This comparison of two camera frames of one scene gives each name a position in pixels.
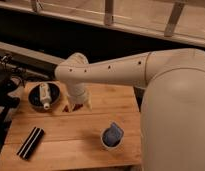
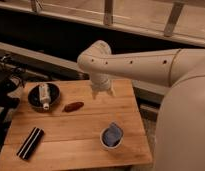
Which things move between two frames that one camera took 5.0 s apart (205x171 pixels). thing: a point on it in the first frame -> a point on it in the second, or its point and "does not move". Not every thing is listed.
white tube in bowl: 45,95 does not move
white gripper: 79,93 -> 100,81
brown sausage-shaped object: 76,107 does not move
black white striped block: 31,143 does not move
